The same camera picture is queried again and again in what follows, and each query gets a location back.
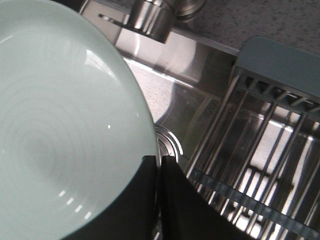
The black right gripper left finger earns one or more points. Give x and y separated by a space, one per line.
132 215

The stainless steel sink basin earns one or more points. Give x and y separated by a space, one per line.
184 80

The light green round plate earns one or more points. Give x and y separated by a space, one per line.
74 124

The grey sink dish rack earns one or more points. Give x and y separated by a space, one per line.
260 165

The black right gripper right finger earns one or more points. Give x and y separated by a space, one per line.
185 215

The metal sink drain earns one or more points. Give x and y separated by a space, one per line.
169 145

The stainless steel faucet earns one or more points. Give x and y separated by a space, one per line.
155 18

